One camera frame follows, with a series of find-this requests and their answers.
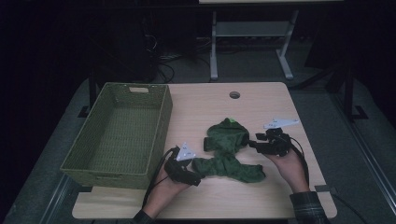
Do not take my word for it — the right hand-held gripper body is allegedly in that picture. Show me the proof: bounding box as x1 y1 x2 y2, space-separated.
262 117 300 158

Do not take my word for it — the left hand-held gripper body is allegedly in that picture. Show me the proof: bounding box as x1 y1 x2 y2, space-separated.
163 142 198 185

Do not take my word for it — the dark green cloth garment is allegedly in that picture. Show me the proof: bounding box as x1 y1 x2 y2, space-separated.
191 117 267 184

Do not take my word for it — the green woven basket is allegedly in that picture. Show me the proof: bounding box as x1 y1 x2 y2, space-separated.
60 82 174 190

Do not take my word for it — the person's right hand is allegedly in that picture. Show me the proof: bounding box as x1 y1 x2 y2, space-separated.
266 148 311 194

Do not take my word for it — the person's left hand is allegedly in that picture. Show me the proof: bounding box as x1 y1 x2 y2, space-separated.
143 167 191 219

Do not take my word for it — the grey tape strip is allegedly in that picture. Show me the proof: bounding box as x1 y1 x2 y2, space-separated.
314 184 338 196

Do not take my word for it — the black metal stand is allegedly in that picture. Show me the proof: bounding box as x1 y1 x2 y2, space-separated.
342 63 370 121
77 66 98 119

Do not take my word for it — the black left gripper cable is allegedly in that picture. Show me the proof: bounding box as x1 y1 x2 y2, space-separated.
140 146 181 210

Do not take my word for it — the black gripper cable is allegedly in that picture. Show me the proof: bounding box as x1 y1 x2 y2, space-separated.
289 135 371 224
140 146 181 210

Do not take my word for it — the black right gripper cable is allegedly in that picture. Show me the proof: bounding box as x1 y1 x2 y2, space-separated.
289 135 371 224

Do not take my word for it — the metal floor rail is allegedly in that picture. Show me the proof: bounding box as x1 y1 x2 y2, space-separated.
38 173 70 224
329 92 396 217

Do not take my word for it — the white shelf frame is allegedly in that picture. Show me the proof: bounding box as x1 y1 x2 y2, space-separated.
198 0 344 82

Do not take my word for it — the bundle of black floor cables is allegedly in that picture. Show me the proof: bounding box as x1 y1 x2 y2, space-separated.
143 33 213 84

